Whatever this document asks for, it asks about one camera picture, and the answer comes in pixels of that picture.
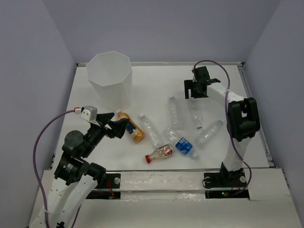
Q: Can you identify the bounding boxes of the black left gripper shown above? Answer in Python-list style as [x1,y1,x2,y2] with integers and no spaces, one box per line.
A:
[82,112,130,157]

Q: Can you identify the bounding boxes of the clear bottle blue-white cap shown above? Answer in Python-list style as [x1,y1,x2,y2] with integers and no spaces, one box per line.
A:
[187,99,202,130]

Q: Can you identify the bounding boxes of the orange juice bottle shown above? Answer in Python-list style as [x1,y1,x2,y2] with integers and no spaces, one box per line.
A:
[116,110,145,143]

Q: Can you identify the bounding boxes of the clear bottle white cap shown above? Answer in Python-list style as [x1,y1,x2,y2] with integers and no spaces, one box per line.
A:
[139,114,163,149]

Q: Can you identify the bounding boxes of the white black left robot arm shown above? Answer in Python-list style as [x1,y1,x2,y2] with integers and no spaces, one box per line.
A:
[29,106,129,228]

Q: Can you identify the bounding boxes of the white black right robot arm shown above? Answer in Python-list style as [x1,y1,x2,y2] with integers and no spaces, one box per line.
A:
[184,66,260,189]

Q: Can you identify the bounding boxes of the white octagonal plastic bin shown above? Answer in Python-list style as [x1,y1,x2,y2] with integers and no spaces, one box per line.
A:
[86,51,133,111]

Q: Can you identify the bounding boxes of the clear crushed bottle far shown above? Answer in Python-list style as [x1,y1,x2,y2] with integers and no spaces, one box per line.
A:
[168,96,183,130]

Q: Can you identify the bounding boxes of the clear bottle far right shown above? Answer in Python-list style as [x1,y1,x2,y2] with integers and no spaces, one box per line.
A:
[194,120,224,149]

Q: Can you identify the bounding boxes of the red cap tea bottle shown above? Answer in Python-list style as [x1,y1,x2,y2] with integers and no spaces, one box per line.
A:
[145,143,175,163]

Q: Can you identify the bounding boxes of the blue label water bottle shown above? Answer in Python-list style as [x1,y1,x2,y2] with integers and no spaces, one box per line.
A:
[163,127,198,159]

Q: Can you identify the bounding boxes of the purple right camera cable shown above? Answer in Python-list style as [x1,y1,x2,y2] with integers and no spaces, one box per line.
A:
[191,59,252,196]

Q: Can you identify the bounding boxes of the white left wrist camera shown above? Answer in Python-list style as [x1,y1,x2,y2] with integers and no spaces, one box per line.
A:
[80,105,97,124]

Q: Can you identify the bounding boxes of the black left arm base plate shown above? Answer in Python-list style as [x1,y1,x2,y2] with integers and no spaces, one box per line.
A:
[86,173,121,200]

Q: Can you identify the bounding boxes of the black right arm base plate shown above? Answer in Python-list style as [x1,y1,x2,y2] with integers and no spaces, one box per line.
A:
[202,171,250,199]

